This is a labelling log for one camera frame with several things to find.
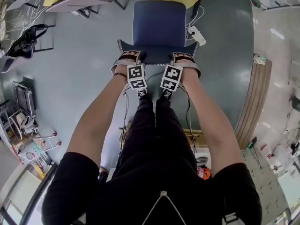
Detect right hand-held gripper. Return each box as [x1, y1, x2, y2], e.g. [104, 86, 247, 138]
[160, 52, 203, 92]

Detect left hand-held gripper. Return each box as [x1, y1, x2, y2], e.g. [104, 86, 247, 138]
[110, 50, 148, 90]

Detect person's left forearm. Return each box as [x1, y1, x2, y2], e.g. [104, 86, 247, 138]
[65, 71, 128, 167]

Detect black shoulder bag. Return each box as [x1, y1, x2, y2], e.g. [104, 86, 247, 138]
[5, 24, 49, 58]

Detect person's right forearm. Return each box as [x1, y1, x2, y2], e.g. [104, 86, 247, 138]
[180, 71, 247, 175]

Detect person's left hand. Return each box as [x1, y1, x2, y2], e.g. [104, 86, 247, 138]
[114, 52, 141, 74]

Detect person's right hand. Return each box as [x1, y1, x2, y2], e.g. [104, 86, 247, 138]
[175, 52, 197, 76]

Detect white power strip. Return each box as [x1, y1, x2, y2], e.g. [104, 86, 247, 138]
[187, 26, 207, 47]

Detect person's right black shoe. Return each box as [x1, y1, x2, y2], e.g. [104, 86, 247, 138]
[161, 89, 174, 100]

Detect small white toy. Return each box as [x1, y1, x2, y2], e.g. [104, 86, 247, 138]
[253, 54, 267, 65]

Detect wooden slatted board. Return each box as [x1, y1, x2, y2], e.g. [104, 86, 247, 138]
[234, 57, 273, 150]

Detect person's black trousers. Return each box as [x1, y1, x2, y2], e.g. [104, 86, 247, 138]
[117, 96, 199, 185]

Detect colourful foil egg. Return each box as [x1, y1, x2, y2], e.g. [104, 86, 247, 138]
[196, 166, 213, 180]

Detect folding metal trolley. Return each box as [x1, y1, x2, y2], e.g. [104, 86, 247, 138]
[13, 77, 38, 120]

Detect round white-framed mirror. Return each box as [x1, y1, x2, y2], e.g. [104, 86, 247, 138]
[8, 110, 24, 140]

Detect person's black shirt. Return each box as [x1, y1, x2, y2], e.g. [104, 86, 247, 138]
[41, 151, 263, 225]

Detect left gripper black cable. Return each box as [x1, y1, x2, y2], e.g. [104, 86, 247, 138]
[121, 90, 131, 150]

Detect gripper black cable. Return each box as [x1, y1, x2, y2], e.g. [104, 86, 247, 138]
[121, 90, 131, 150]
[179, 83, 198, 158]

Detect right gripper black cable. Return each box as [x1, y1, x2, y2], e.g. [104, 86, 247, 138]
[179, 83, 198, 158]

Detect silver neck chain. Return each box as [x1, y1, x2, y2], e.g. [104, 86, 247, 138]
[142, 190, 187, 225]

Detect person's right backpack strap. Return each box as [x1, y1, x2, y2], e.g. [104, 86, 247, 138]
[222, 212, 239, 225]

